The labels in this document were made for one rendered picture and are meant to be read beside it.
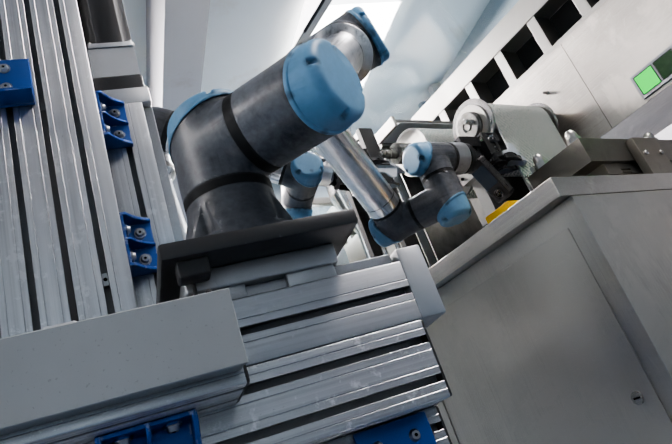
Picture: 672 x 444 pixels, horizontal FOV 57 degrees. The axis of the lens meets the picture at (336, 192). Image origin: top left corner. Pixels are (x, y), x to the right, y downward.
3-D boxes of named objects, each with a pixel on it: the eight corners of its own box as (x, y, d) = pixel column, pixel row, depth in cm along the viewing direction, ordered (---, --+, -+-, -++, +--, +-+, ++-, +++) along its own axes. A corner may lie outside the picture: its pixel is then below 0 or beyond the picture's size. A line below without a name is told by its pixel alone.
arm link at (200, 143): (222, 225, 88) (200, 146, 94) (298, 180, 84) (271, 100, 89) (161, 207, 78) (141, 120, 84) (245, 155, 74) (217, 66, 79)
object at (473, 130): (453, 122, 167) (471, 106, 161) (458, 122, 168) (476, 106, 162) (463, 146, 164) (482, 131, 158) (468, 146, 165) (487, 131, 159)
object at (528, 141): (529, 190, 150) (496, 127, 158) (587, 187, 164) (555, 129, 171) (530, 189, 150) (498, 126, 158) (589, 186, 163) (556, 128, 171)
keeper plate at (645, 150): (649, 183, 138) (624, 142, 143) (672, 181, 144) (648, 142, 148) (658, 176, 136) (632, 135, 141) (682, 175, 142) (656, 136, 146)
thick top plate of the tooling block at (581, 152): (538, 199, 143) (526, 177, 145) (636, 193, 165) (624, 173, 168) (591, 161, 131) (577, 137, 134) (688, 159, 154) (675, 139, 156)
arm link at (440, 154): (408, 186, 136) (394, 154, 140) (445, 185, 142) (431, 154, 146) (429, 166, 131) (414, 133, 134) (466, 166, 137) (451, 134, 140)
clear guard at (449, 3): (262, 109, 255) (263, 109, 255) (365, 171, 264) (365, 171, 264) (401, -114, 179) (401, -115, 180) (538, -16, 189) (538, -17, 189)
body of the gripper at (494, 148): (498, 132, 150) (462, 131, 143) (514, 161, 146) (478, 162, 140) (478, 150, 155) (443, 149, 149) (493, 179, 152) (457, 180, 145)
